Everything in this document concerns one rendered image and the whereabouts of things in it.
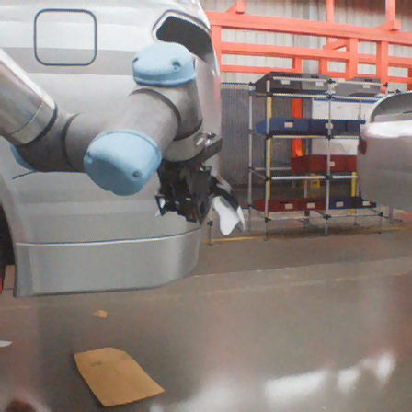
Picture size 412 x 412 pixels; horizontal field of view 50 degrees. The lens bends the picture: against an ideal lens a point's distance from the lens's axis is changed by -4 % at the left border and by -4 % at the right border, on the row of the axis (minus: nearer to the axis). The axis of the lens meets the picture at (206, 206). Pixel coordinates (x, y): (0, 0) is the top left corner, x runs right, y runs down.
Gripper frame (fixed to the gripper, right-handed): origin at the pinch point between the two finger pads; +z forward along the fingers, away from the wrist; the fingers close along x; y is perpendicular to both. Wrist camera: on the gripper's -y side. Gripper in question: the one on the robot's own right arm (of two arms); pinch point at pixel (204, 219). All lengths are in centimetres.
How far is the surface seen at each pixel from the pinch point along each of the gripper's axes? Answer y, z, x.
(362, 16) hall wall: -1104, 542, -50
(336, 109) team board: -475, 357, -30
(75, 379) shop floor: 9, 152, -88
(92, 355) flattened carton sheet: -9, 165, -93
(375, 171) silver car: -163, 147, 32
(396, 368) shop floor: -56, 179, 64
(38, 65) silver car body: -35, -3, -61
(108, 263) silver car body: -7, 43, -39
